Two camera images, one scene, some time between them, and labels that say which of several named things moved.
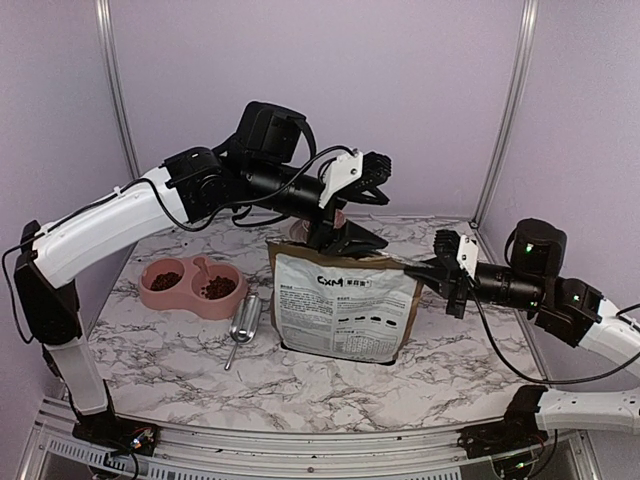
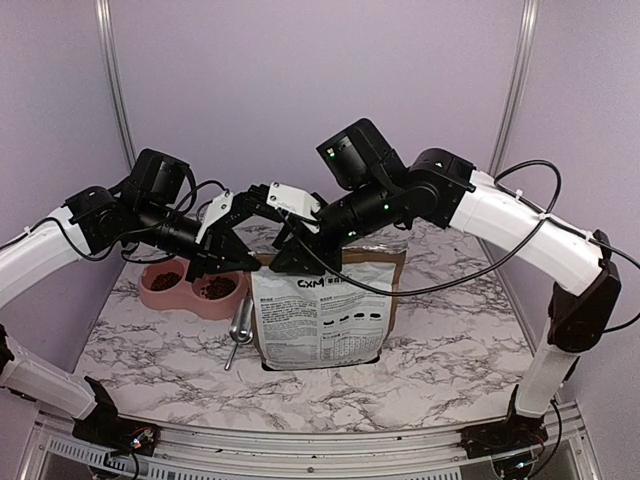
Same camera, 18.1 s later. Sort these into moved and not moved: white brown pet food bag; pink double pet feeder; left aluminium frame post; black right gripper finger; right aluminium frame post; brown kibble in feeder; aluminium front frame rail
Moved: black right gripper finger; white brown pet food bag
Not moved: brown kibble in feeder; pink double pet feeder; right aluminium frame post; left aluminium frame post; aluminium front frame rail
